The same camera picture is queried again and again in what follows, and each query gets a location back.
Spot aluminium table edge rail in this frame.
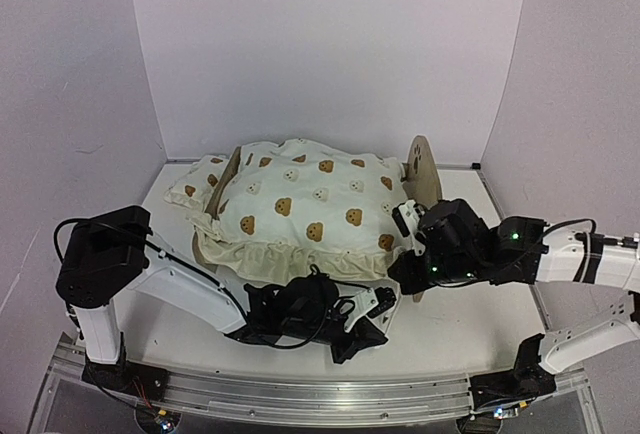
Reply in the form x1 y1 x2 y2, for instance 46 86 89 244
166 158 482 171

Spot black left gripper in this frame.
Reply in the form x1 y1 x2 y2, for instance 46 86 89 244
284 310 389 368

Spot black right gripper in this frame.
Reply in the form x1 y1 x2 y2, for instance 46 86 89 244
388 250 486 297

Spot wooden pet bed frame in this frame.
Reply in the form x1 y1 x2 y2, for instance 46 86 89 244
192 134 444 303

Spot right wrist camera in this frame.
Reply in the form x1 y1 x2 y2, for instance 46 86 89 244
392 199 426 256

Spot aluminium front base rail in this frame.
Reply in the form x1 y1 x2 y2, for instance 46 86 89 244
29 344 603 433

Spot small bear print pillow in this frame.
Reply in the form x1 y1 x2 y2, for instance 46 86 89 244
164 155 229 212

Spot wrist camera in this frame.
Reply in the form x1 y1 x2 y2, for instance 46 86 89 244
339 285 398 332
392 199 426 256

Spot large bear print cushion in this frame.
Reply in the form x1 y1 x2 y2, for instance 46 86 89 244
187 137 409 285

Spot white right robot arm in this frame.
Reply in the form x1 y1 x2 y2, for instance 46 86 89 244
388 199 639 412

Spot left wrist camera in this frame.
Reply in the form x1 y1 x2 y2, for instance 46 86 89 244
339 285 398 332

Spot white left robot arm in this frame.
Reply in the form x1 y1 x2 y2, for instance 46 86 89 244
54 205 397 392

